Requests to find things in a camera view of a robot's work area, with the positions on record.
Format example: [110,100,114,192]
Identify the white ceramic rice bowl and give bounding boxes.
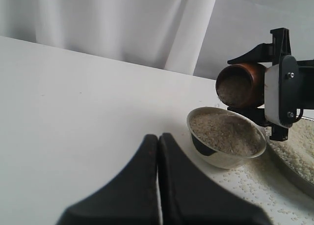
[186,107,267,169]

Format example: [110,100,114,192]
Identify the white backdrop curtain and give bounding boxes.
[0,0,314,78]

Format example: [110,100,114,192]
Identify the brown wooden cup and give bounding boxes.
[215,63,267,108]

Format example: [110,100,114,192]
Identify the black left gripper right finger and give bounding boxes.
[157,133,271,225]

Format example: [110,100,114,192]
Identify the round steel rice tray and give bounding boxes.
[263,117,314,198]

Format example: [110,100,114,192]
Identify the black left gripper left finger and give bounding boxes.
[57,134,159,225]

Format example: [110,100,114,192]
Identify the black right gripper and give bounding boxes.
[227,28,314,141]

